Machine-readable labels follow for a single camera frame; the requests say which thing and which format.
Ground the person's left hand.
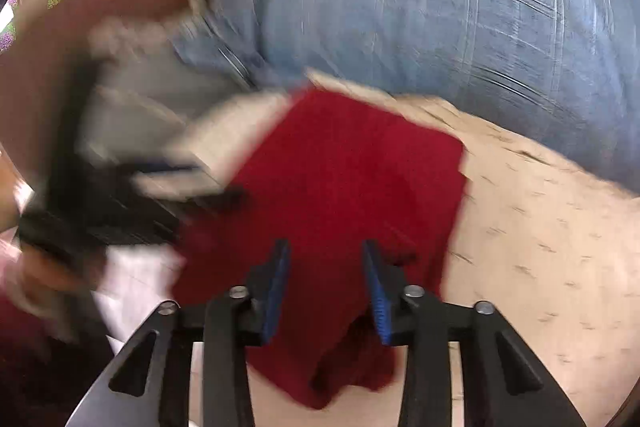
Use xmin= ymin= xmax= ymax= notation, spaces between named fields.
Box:
xmin=1 ymin=237 xmax=107 ymax=341

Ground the red knitted garment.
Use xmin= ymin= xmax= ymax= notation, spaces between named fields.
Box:
xmin=171 ymin=89 xmax=465 ymax=410

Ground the cream leaf-print pillow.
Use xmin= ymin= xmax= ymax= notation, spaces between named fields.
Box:
xmin=166 ymin=72 xmax=639 ymax=426

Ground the grey patterned bed sheet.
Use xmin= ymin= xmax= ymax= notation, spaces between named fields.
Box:
xmin=79 ymin=15 xmax=255 ymax=162

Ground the brown wooden headboard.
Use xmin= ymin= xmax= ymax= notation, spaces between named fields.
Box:
xmin=1 ymin=0 xmax=188 ymax=184

